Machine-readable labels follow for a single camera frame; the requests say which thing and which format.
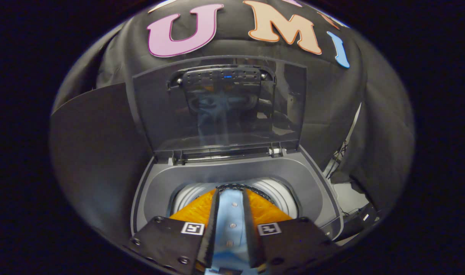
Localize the dark grey washing machine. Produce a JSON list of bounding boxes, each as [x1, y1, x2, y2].
[[130, 144, 344, 246]]

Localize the black box on floor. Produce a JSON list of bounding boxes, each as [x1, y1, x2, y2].
[[342, 204, 382, 240]]

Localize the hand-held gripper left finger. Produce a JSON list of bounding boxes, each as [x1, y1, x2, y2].
[[127, 188, 221, 274]]

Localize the light blue shirt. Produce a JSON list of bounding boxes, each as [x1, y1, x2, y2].
[[205, 190, 260, 275]]

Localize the dark cabinet with beige door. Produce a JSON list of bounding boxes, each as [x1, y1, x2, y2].
[[49, 82, 153, 245]]

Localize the hanging black cables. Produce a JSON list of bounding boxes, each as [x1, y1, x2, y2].
[[323, 103, 362, 181]]

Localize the black backdrop cloth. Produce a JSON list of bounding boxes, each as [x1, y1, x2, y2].
[[51, 0, 415, 211]]

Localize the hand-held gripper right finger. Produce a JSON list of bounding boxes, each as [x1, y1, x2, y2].
[[241, 188, 339, 269]]

